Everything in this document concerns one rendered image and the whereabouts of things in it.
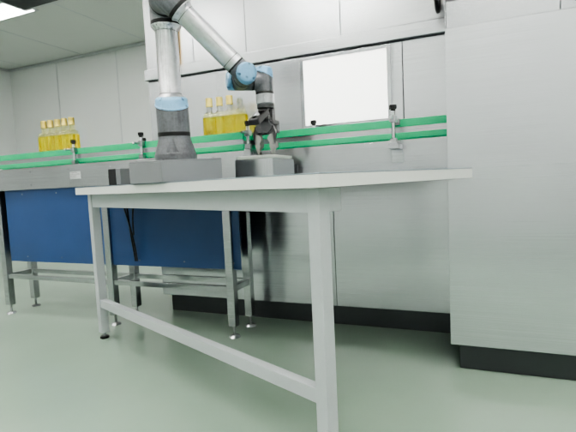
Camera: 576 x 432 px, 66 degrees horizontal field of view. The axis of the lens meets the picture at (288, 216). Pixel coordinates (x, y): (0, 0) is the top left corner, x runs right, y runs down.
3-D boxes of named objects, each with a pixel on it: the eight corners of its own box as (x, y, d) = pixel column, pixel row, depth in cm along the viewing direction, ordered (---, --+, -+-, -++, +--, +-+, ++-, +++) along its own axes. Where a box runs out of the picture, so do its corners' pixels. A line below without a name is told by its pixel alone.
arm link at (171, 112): (156, 132, 155) (153, 92, 153) (157, 135, 168) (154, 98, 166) (191, 130, 158) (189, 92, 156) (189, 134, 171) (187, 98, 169)
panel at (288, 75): (393, 122, 202) (390, 45, 199) (392, 121, 199) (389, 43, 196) (222, 137, 237) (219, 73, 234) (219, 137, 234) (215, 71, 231)
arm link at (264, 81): (250, 69, 184) (270, 69, 186) (252, 96, 185) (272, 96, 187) (254, 64, 176) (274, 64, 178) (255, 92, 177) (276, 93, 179)
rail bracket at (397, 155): (405, 163, 183) (403, 107, 181) (398, 162, 167) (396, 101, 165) (393, 163, 184) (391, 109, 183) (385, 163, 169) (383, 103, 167)
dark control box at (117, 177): (132, 184, 224) (131, 168, 224) (121, 185, 217) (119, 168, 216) (120, 185, 228) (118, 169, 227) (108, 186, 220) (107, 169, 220)
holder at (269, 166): (298, 177, 199) (297, 159, 199) (273, 177, 174) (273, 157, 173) (264, 178, 206) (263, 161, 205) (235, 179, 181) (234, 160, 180)
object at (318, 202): (330, 471, 111) (318, 187, 106) (99, 338, 220) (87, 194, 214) (352, 454, 118) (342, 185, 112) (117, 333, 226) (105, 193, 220)
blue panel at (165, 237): (258, 262, 223) (254, 177, 219) (241, 269, 206) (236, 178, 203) (37, 255, 285) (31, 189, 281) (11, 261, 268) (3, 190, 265)
